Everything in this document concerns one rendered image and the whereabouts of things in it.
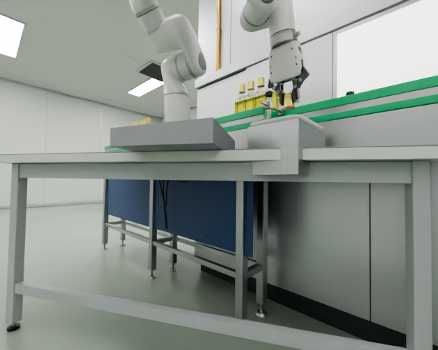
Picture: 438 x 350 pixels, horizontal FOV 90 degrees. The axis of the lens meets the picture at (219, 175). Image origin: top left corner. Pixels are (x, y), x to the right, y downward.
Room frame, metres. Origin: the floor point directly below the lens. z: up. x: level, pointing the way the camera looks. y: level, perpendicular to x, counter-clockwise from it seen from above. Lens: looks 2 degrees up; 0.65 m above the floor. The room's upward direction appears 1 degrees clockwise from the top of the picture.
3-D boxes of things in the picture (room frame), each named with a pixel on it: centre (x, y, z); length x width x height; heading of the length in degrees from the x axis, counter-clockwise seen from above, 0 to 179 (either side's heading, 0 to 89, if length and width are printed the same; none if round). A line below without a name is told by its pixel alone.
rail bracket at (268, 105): (0.88, -0.21, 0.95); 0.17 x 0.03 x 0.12; 137
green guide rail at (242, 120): (1.49, 0.46, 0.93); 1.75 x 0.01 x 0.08; 47
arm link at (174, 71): (0.82, 0.16, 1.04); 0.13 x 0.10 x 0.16; 63
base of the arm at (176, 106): (0.81, 0.17, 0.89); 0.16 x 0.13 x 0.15; 161
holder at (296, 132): (0.75, -0.25, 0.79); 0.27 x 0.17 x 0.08; 137
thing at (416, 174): (0.80, 0.16, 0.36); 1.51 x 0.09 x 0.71; 75
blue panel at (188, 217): (1.53, 0.38, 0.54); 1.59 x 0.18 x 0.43; 47
